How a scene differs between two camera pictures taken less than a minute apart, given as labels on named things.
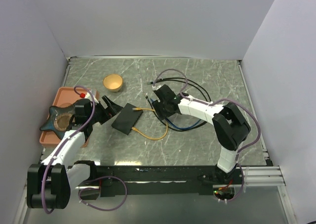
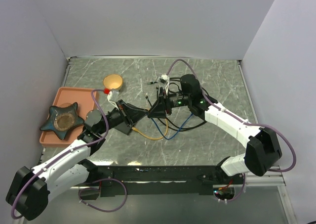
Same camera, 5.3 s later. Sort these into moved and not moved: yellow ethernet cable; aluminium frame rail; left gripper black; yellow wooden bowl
Moved: left gripper black
Not moved: aluminium frame rail; yellow ethernet cable; yellow wooden bowl
